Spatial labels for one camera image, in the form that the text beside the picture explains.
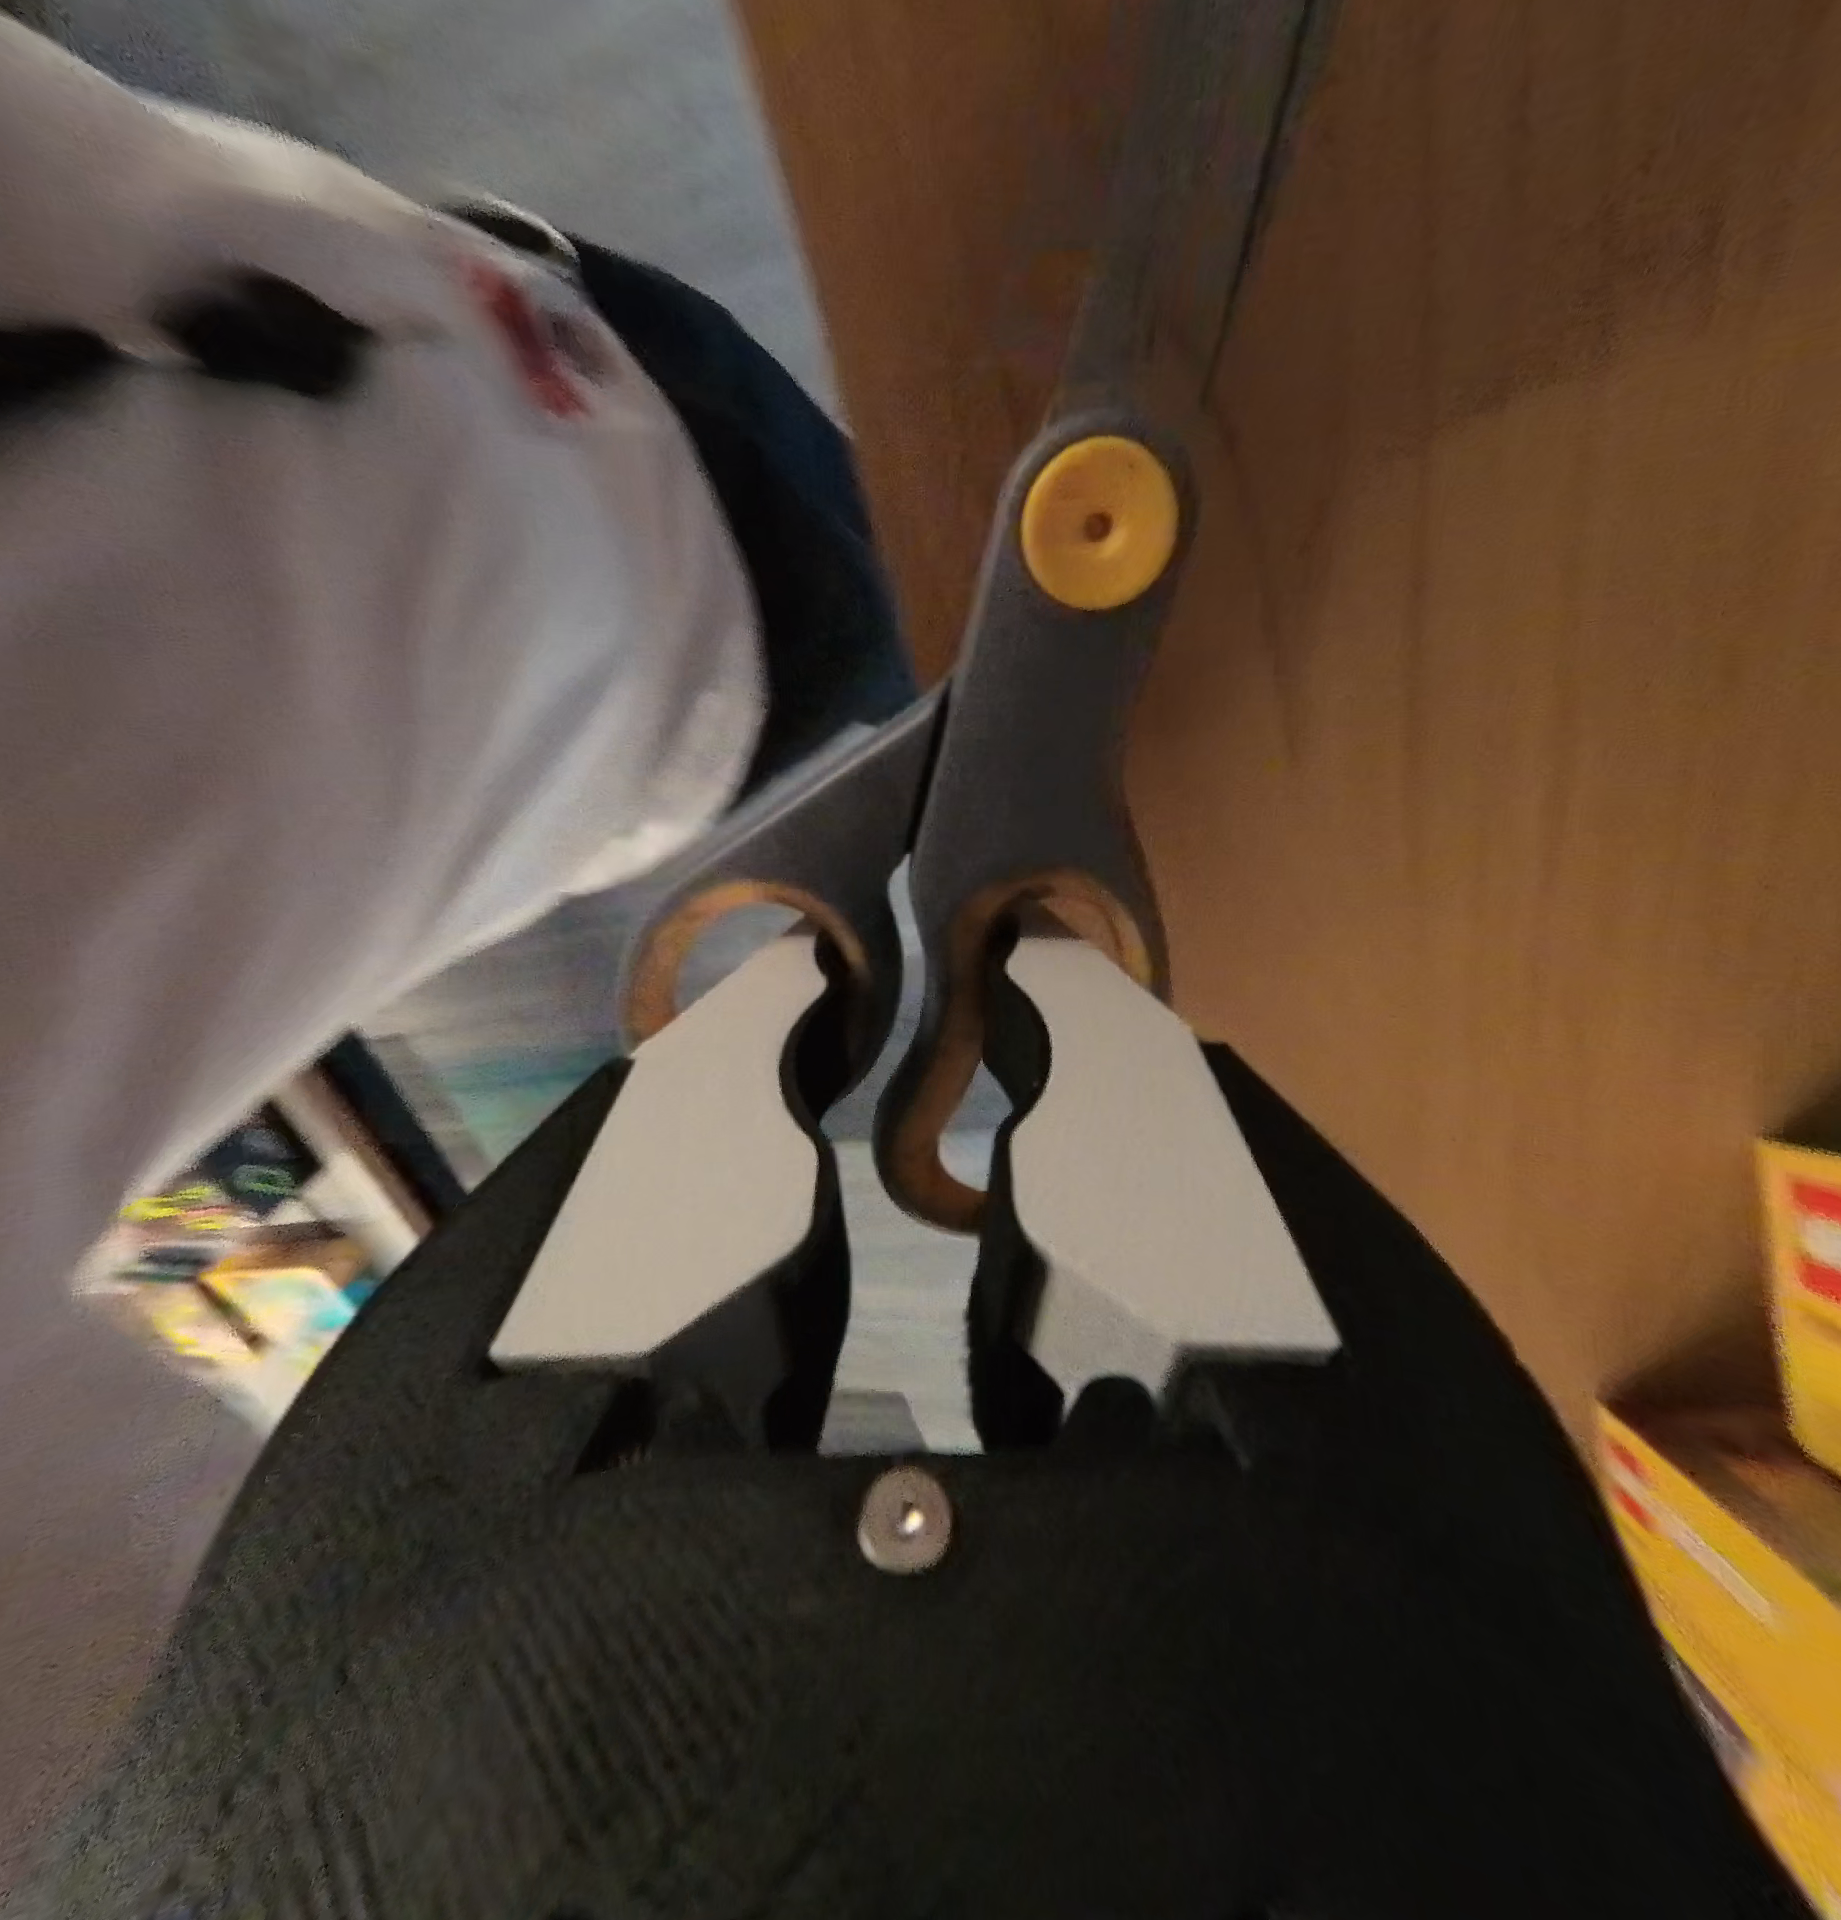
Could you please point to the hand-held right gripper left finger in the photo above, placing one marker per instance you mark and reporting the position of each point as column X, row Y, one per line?
column 666, row 1187

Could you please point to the dark blue garment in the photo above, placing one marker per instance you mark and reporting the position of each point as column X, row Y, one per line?
column 797, row 512

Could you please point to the colourful toy boxes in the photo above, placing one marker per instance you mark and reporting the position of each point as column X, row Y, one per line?
column 247, row 1262

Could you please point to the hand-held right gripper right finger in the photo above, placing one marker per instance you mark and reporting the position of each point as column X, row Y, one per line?
column 1176, row 1187

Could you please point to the yellow toy box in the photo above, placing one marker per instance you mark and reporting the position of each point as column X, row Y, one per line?
column 1827, row 1277
column 1737, row 1645

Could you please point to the white shirt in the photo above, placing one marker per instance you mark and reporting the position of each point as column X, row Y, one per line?
column 262, row 692

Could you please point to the grey yellow scissors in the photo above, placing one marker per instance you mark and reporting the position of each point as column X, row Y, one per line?
column 1085, row 705

